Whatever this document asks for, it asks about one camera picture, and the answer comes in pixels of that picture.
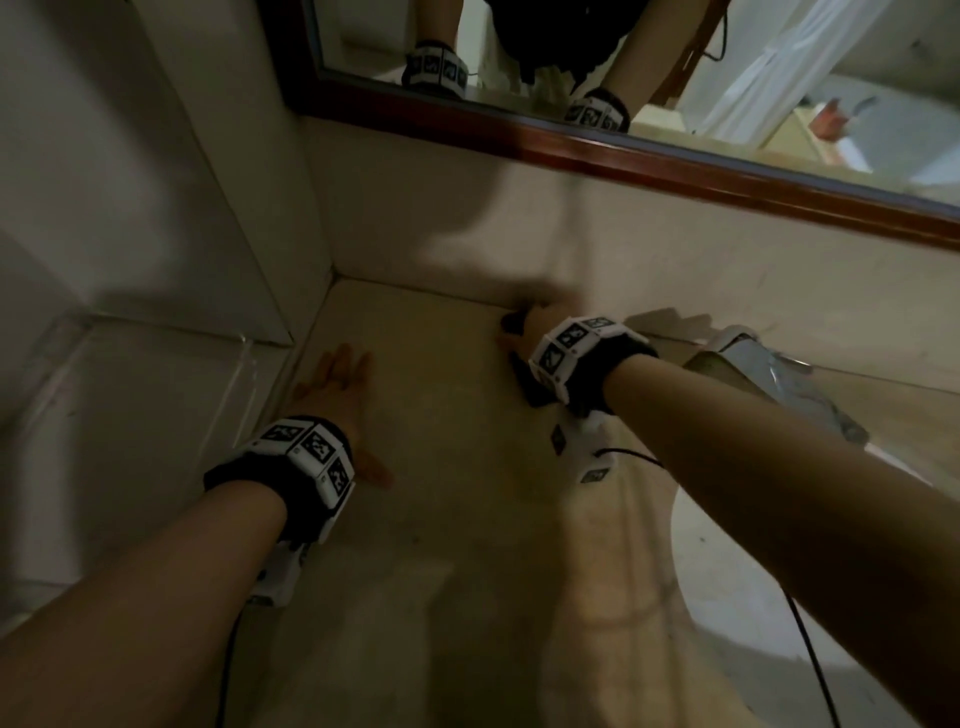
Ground person's right hand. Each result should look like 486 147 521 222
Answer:
495 300 580 363

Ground person's left hand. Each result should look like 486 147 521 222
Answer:
289 343 396 492

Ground small black object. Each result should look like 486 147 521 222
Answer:
500 309 560 411

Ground person's right forearm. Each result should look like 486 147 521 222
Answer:
602 352 960 728

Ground person's left forearm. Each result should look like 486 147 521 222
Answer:
0 480 291 728

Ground black white marker wrist band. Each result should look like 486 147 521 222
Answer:
203 415 356 546
528 315 660 419

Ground chrome faucet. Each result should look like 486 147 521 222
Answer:
681 325 871 445

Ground wooden framed mirror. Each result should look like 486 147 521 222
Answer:
257 0 960 253

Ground white sink basin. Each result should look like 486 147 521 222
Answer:
669 441 960 728

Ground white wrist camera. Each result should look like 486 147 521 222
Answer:
550 411 615 486
246 540 310 609

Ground black cable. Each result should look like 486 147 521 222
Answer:
216 606 246 728
595 447 843 728

